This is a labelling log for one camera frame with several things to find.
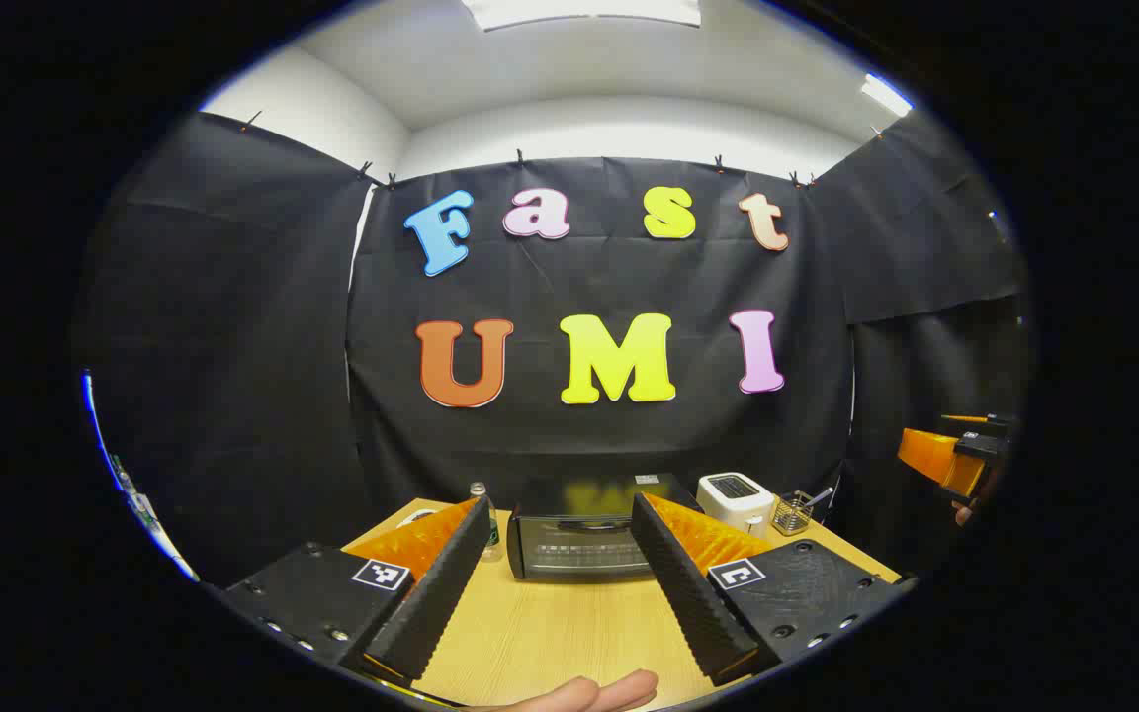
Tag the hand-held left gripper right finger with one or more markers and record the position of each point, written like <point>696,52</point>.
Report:
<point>683,593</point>

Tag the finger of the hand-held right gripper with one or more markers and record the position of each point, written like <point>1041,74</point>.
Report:
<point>930,455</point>

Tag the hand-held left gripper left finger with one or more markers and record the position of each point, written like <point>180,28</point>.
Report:
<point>441,593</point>

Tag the black electric oven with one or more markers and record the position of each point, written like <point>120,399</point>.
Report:
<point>579,539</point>

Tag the clear plastic water bottle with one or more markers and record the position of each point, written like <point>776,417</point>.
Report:
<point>487,524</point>

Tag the white toaster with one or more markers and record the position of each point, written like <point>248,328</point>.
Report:
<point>736,499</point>

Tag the white side ledge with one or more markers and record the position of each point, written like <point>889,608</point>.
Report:
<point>149,519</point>

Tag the black backdrop cloth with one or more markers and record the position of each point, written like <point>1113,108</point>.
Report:
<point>609,277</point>

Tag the small ceiling light panel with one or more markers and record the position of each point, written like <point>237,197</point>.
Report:
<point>886,95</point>

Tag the large ceiling light panel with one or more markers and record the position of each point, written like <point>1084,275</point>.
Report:
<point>579,12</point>

